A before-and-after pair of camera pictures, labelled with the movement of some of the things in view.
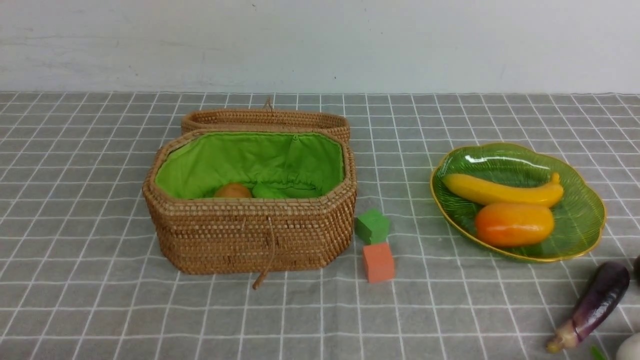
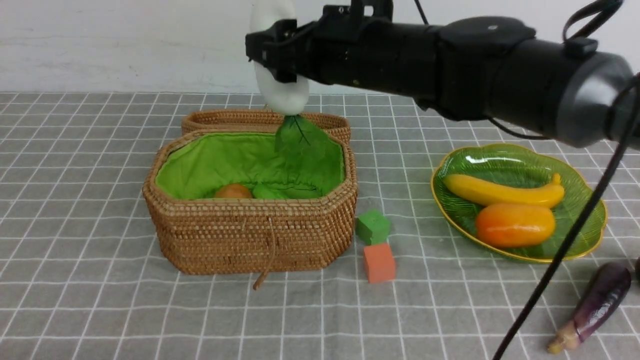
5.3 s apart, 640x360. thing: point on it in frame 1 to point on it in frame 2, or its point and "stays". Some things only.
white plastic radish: [629, 348] to [293, 137]
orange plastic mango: [514, 224] stays
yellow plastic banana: [479, 192] stays
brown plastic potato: [233, 190] stays
